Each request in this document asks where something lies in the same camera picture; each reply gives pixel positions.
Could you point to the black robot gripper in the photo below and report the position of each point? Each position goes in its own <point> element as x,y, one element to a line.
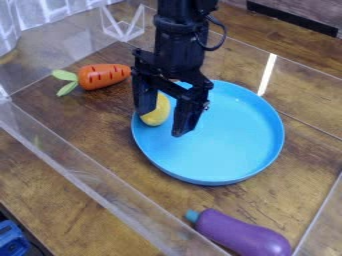
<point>170,69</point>

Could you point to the dark wooden shelf edge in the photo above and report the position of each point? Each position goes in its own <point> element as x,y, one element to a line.
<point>293,19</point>

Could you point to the blue device corner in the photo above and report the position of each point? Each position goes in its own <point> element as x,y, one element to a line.
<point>13,243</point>

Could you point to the orange toy carrot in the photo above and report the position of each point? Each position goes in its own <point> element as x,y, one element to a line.
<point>92,77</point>

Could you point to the blue round plastic tray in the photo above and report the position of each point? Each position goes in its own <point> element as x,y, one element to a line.
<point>235,143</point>

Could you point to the yellow toy lemon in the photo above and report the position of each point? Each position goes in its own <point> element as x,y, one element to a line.
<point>158,116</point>

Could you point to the purple toy eggplant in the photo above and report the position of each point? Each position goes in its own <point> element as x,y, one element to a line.
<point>247,239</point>

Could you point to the white patterned curtain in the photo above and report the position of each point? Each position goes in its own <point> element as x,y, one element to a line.
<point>25,14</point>

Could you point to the clear acrylic enclosure wall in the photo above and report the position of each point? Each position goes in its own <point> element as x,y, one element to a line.
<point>82,188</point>

